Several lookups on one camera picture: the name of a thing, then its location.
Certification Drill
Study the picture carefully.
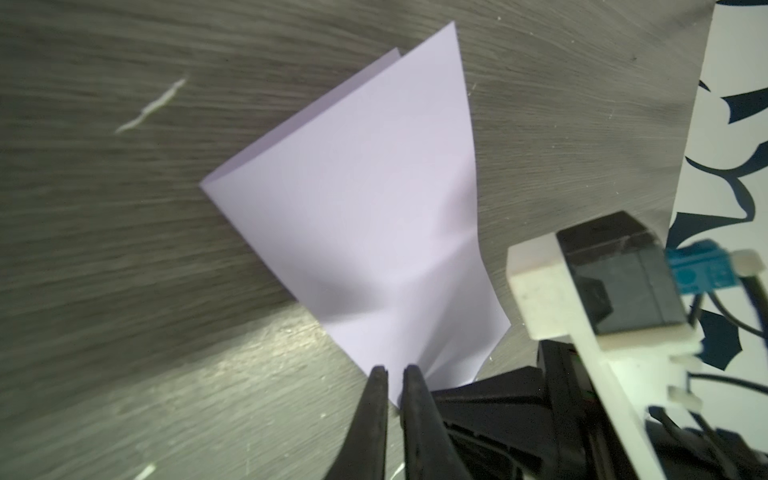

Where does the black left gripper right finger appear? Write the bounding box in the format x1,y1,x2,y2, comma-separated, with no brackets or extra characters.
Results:
400,364,471,480

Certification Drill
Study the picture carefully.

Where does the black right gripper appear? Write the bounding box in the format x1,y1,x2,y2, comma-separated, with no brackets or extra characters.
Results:
430,338,768,480

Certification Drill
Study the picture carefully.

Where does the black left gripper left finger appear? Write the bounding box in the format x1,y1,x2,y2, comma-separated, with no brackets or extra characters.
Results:
325,365,389,480

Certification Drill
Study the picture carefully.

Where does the lilac square paper sheet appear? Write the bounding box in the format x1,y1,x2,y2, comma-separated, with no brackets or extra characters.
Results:
201,23,510,390

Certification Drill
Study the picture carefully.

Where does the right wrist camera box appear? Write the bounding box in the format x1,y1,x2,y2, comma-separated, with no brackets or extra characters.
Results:
505,211,703,357

